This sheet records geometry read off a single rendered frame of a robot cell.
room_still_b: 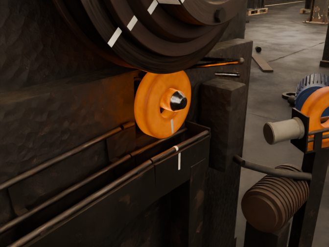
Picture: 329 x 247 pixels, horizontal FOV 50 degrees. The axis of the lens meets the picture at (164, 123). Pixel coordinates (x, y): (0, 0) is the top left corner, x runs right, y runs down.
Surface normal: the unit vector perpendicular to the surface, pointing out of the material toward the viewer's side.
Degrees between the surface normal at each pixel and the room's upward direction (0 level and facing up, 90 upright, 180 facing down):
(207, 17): 90
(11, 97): 0
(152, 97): 90
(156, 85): 90
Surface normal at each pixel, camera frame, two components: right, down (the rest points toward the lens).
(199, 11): 0.74, 0.26
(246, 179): 0.00, -0.92
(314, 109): 0.29, 0.37
